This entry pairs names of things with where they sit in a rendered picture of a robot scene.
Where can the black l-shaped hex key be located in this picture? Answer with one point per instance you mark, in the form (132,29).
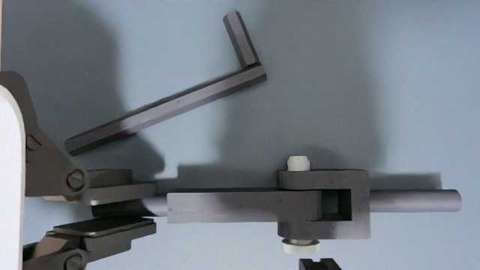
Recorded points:
(251,74)

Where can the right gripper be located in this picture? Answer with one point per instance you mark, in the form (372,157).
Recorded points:
(31,165)

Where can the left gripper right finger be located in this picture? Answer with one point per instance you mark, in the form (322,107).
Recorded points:
(328,264)

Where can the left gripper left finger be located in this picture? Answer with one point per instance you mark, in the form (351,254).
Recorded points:
(307,264)

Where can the white clevis pin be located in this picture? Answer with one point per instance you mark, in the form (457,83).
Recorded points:
(299,163)

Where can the dark grey clevis fork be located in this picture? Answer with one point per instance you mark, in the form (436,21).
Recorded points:
(356,202)

